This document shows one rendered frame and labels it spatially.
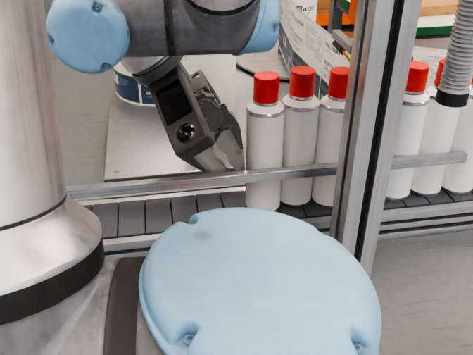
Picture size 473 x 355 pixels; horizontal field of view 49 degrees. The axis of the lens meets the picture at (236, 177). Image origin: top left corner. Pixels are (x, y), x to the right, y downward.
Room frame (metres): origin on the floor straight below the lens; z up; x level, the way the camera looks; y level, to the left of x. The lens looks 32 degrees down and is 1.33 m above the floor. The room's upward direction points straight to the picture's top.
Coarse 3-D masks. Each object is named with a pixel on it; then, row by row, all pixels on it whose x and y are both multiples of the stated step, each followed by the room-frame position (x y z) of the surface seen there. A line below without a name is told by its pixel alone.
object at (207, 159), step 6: (210, 150) 0.61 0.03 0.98; (198, 156) 0.61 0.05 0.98; (204, 156) 0.61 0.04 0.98; (210, 156) 0.61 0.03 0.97; (198, 162) 0.61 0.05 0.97; (204, 162) 0.61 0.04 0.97; (210, 162) 0.61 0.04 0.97; (216, 162) 0.61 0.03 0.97; (222, 162) 0.62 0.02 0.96; (210, 168) 0.61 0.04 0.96; (216, 168) 0.61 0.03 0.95; (222, 168) 0.61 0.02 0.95; (228, 168) 0.63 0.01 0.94
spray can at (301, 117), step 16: (304, 80) 0.63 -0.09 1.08; (288, 96) 0.65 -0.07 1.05; (304, 96) 0.63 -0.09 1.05; (288, 112) 0.63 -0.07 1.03; (304, 112) 0.62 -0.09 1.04; (288, 128) 0.63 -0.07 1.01; (304, 128) 0.62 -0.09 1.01; (288, 144) 0.63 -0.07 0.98; (304, 144) 0.62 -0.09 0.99; (288, 160) 0.63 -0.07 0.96; (304, 160) 0.62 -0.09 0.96; (288, 192) 0.63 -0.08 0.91; (304, 192) 0.63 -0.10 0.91
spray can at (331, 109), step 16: (336, 80) 0.63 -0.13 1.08; (336, 96) 0.63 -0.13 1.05; (320, 112) 0.64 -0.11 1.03; (336, 112) 0.62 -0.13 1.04; (320, 128) 0.64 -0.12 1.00; (336, 128) 0.62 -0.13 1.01; (320, 144) 0.63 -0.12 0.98; (336, 144) 0.62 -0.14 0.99; (320, 160) 0.63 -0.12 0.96; (336, 160) 0.62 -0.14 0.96; (320, 176) 0.63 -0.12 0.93; (320, 192) 0.63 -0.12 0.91
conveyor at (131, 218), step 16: (224, 192) 0.66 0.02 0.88; (240, 192) 0.66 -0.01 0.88; (96, 208) 0.62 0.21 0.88; (112, 208) 0.62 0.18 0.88; (128, 208) 0.62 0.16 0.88; (144, 208) 0.63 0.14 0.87; (160, 208) 0.62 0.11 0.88; (176, 208) 0.62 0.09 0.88; (192, 208) 0.62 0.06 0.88; (208, 208) 0.62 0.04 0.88; (288, 208) 0.62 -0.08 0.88; (304, 208) 0.62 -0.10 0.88; (320, 208) 0.62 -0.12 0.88; (384, 208) 0.62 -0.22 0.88; (112, 224) 0.58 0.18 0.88; (128, 224) 0.58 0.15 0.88; (144, 224) 0.58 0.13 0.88; (160, 224) 0.58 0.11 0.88
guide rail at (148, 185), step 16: (400, 160) 0.62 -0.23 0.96; (416, 160) 0.63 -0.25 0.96; (432, 160) 0.63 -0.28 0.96; (448, 160) 0.63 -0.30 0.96; (464, 160) 0.64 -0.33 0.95; (192, 176) 0.58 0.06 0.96; (208, 176) 0.58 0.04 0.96; (224, 176) 0.58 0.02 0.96; (240, 176) 0.58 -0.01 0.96; (256, 176) 0.59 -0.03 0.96; (272, 176) 0.59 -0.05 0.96; (288, 176) 0.60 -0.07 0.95; (304, 176) 0.60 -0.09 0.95; (80, 192) 0.55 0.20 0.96; (96, 192) 0.55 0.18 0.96; (112, 192) 0.56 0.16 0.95; (128, 192) 0.56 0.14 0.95
